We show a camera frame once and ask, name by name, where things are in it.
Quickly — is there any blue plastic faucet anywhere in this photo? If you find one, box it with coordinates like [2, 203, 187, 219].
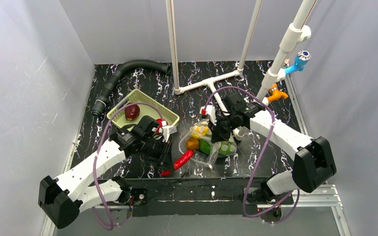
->
[284, 50, 311, 76]

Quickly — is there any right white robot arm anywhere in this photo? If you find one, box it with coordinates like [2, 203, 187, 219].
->
[201, 92, 337, 201]

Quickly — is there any pale green plastic basket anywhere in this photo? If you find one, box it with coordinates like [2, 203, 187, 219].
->
[107, 89, 180, 127]

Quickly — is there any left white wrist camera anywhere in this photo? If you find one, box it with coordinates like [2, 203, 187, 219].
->
[156, 118, 177, 142]

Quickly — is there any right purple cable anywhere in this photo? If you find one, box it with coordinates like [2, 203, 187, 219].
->
[203, 86, 301, 224]

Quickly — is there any red fake chili pepper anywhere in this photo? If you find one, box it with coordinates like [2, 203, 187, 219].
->
[160, 149, 194, 177]

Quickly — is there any white PVC pipe frame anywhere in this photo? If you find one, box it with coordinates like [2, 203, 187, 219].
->
[165, 0, 319, 141]

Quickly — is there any clear polka dot zip bag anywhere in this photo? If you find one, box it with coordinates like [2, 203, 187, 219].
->
[179, 119, 238, 169]

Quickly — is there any black corrugated hose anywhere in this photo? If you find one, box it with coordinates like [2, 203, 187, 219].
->
[91, 59, 171, 117]

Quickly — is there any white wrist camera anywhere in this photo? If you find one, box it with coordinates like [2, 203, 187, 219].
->
[200, 105, 217, 125]
[156, 118, 177, 142]

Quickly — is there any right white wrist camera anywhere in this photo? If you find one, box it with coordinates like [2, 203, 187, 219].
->
[200, 105, 217, 125]

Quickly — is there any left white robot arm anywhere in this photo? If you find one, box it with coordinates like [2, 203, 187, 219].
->
[38, 116, 177, 229]

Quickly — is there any green fake vegetable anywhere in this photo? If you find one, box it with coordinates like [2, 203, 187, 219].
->
[198, 139, 237, 155]

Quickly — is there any yellow fake banana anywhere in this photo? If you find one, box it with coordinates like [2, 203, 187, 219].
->
[190, 125, 212, 140]

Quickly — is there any purple fake sweet potato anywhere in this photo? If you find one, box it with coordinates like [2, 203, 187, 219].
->
[125, 104, 140, 121]

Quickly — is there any orange fake fruit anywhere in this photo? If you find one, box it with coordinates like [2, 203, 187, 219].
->
[185, 138, 200, 150]

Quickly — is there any orange plastic faucet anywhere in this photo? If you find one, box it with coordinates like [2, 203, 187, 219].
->
[266, 83, 289, 103]

